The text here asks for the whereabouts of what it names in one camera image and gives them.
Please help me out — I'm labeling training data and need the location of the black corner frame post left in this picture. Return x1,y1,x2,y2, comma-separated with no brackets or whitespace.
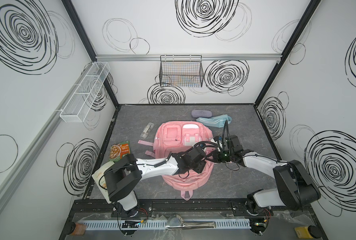
61,0,120,109

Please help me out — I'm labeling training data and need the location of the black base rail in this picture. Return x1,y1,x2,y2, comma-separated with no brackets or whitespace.
72,197,311,218

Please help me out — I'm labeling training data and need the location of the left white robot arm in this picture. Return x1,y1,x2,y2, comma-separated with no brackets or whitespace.
93,147,214,215

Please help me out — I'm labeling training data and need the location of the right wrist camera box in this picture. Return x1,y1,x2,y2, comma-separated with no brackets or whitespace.
213,136,227,150

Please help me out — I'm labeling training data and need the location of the black corner frame post right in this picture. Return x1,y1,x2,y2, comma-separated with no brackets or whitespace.
255,0,322,107

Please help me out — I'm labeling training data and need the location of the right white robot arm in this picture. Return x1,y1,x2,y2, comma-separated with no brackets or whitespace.
213,122,321,216

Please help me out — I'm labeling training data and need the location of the white slotted cable duct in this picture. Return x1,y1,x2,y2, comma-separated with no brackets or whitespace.
79,219,251,231

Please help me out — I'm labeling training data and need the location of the black wire basket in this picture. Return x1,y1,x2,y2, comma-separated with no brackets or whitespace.
159,60,205,88

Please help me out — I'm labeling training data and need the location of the purple glasses case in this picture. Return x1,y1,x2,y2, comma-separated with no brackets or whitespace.
191,110,213,119

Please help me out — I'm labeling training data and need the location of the black corner frame post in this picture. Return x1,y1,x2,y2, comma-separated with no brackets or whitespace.
255,0,322,107
61,0,120,109

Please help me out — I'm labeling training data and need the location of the light blue pouch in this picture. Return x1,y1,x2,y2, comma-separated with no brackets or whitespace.
196,115,232,128

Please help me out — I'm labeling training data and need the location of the aluminium wall rail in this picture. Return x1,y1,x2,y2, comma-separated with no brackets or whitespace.
96,54,282,62

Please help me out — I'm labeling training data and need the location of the yellow black button box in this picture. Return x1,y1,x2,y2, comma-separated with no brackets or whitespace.
294,226,323,239

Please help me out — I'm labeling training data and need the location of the pink student backpack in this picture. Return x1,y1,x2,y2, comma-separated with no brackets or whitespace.
138,121,214,201

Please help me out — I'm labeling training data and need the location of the clear plastic pencil case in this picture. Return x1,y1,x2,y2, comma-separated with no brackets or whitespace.
141,123,154,139

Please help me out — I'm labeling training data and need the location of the green snack packet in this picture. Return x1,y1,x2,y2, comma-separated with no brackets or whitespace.
109,141,131,162

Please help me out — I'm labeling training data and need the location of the white food pouch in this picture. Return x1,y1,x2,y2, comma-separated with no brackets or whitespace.
92,161,115,204

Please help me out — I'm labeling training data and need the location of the white wire shelf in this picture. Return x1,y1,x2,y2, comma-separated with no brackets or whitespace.
59,62,111,123

